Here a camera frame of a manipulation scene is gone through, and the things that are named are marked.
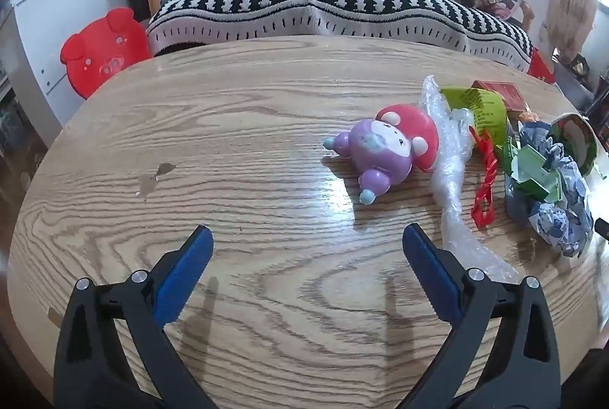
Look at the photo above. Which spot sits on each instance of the crumpled green paper carton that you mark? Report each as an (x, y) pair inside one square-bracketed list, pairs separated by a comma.
[(528, 180)]

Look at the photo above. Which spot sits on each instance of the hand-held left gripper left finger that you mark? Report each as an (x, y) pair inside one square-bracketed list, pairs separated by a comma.
[(185, 275)]

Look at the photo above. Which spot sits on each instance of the purple and red toy figure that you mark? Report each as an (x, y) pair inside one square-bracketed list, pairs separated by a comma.
[(380, 152)]

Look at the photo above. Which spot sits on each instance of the clear bubble wrap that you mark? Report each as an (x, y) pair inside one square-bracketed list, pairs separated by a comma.
[(452, 171)]

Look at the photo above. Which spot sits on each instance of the plain red stool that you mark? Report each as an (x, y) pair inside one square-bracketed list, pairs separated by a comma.
[(541, 66)]

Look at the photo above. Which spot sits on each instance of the pink printed pillow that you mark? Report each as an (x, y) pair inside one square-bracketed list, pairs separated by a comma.
[(506, 2)]

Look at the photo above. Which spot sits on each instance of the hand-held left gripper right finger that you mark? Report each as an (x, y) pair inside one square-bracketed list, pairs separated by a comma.
[(435, 271)]

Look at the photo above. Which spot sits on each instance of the red plastic strip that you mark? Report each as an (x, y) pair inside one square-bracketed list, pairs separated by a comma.
[(485, 195)]

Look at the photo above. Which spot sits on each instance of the red pig-shaped stool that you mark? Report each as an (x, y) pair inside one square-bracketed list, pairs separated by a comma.
[(102, 52)]

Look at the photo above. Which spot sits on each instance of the blue white wrapper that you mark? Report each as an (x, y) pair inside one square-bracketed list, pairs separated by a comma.
[(566, 218)]

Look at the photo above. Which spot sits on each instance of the green snack packet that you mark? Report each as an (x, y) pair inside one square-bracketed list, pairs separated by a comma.
[(480, 109)]

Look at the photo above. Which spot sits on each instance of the white cabinet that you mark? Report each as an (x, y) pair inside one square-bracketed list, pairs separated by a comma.
[(47, 23)]

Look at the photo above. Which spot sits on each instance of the red cardboard box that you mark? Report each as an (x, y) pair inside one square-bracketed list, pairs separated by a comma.
[(509, 95)]

